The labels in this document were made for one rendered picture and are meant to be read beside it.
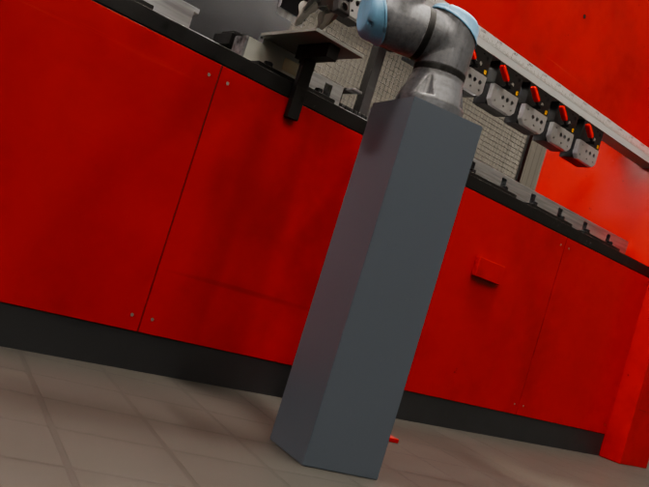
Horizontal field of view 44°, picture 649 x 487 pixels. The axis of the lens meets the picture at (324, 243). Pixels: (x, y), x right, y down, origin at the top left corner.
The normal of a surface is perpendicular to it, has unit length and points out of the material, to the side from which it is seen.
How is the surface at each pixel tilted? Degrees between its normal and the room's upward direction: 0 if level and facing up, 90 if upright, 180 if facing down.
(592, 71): 90
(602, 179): 90
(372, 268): 90
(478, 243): 90
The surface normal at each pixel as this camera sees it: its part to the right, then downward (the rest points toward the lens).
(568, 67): 0.63, 0.15
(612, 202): -0.72, -0.26
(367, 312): 0.43, 0.08
